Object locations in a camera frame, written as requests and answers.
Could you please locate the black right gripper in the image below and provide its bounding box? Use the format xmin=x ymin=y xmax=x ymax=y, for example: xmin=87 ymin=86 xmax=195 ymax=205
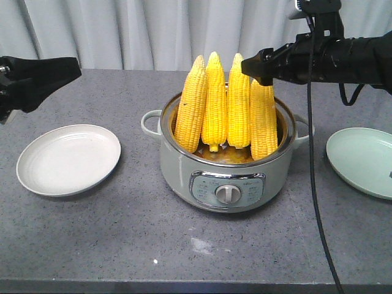
xmin=241 ymin=33 xmax=339 ymax=86

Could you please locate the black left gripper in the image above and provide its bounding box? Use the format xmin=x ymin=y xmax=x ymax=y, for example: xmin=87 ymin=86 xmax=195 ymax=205
xmin=1 ymin=56 xmax=81 ymax=124

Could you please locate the yellow corn cob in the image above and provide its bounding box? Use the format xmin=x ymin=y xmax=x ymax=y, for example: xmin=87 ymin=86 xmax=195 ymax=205
xmin=250 ymin=80 xmax=278 ymax=160
xmin=227 ymin=53 xmax=251 ymax=149
xmin=175 ymin=55 xmax=207 ymax=153
xmin=202 ymin=51 xmax=227 ymax=153

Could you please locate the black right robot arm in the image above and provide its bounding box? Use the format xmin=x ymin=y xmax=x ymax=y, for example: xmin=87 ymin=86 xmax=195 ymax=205
xmin=241 ymin=33 xmax=391 ymax=92

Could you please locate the beige plate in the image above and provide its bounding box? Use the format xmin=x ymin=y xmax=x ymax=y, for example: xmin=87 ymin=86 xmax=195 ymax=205
xmin=16 ymin=124 xmax=121 ymax=197

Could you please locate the white curtain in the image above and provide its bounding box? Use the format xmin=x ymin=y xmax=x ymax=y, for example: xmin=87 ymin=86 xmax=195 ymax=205
xmin=0 ymin=0 xmax=392 ymax=74

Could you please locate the green electric cooking pot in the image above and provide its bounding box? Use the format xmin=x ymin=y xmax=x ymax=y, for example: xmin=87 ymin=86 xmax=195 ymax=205
xmin=141 ymin=94 xmax=309 ymax=213

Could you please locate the green plate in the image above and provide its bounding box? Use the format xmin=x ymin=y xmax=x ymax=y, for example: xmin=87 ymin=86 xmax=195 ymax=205
xmin=326 ymin=127 xmax=391 ymax=200

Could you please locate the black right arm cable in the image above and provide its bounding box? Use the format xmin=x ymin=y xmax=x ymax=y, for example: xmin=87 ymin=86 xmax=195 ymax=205
xmin=304 ymin=12 xmax=367 ymax=294

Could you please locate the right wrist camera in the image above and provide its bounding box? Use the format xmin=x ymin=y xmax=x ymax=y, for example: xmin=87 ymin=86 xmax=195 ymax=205
xmin=285 ymin=0 xmax=344 ymax=39

